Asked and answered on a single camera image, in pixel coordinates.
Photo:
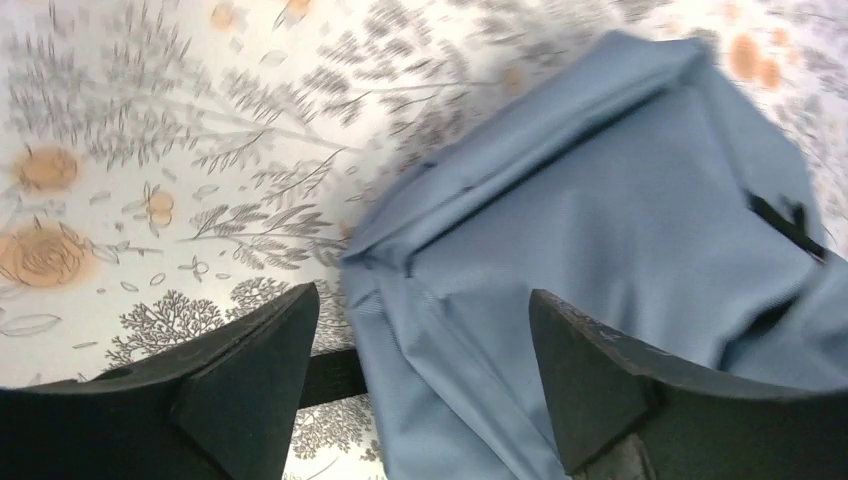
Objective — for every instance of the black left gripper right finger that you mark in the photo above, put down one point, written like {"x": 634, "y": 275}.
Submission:
{"x": 623, "y": 409}

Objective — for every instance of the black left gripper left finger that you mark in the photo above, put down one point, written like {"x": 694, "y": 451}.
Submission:
{"x": 220, "y": 406}

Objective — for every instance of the blue student backpack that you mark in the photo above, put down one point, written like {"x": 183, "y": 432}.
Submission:
{"x": 641, "y": 187}

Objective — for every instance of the floral tablecloth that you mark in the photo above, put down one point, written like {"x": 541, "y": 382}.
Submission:
{"x": 168, "y": 167}

